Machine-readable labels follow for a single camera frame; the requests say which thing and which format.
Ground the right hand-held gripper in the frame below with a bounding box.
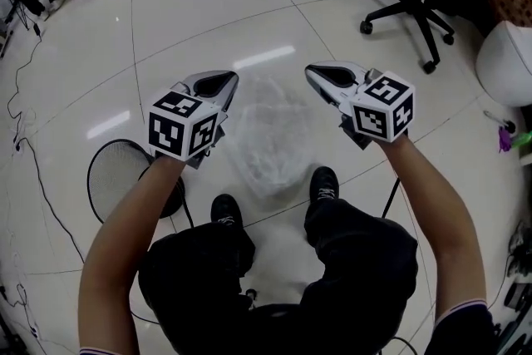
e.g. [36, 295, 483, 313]
[304, 61, 417, 151]

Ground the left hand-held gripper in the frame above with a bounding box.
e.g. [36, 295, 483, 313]
[147, 69, 241, 171]

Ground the clear plastic bin bag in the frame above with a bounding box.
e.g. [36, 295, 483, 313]
[226, 76, 318, 200]

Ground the black mesh waste bin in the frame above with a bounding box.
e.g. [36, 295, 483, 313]
[86, 138, 187, 224]

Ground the person's left forearm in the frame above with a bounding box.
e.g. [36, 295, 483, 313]
[77, 155, 187, 351]

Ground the person's right forearm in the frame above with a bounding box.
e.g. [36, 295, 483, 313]
[378, 135, 488, 323]

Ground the person's right black shoe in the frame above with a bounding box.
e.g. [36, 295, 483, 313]
[308, 165, 340, 204]

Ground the person's black shoe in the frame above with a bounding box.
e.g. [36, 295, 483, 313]
[308, 165, 340, 204]
[209, 193, 244, 228]

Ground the black office chair with armrests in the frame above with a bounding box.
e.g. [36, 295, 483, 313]
[356, 0, 516, 76]

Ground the person's left black shoe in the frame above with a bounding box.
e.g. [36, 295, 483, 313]
[209, 193, 244, 228]

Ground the purple cloth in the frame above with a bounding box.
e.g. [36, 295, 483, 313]
[497, 126, 515, 154]

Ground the person's right leg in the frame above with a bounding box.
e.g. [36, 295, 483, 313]
[297, 197, 419, 355]

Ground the person's leg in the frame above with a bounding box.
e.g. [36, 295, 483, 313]
[297, 197, 419, 355]
[137, 219, 257, 355]

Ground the person's left leg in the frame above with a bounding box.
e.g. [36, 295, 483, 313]
[137, 219, 257, 355]

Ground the green spray bottle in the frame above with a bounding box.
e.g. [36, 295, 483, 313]
[511, 130, 532, 150]

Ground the person's dark shirt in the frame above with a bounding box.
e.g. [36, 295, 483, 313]
[78, 298, 502, 355]

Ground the black floor equipment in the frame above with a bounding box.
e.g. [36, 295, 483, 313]
[494, 282, 532, 355]

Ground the white handled black brush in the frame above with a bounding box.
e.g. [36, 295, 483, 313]
[482, 109, 517, 135]

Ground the long black floor cable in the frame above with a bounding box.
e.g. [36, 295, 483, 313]
[6, 27, 87, 264]

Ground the bundle of floor cables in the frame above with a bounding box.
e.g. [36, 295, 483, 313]
[0, 253, 42, 355]

